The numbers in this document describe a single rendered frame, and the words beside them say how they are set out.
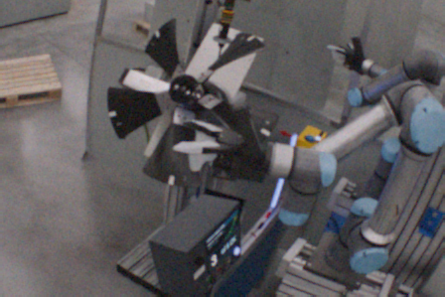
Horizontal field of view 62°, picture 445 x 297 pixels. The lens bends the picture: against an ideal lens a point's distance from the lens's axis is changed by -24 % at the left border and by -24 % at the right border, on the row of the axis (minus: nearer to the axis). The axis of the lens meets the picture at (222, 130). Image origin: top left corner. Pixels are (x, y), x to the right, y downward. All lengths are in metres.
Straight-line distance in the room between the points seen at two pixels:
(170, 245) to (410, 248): 0.86
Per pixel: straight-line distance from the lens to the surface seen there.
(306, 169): 1.00
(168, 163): 1.76
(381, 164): 1.75
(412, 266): 1.58
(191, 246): 1.02
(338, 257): 1.37
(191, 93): 1.78
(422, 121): 0.98
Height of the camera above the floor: 1.95
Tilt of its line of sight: 28 degrees down
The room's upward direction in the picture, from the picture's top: 12 degrees clockwise
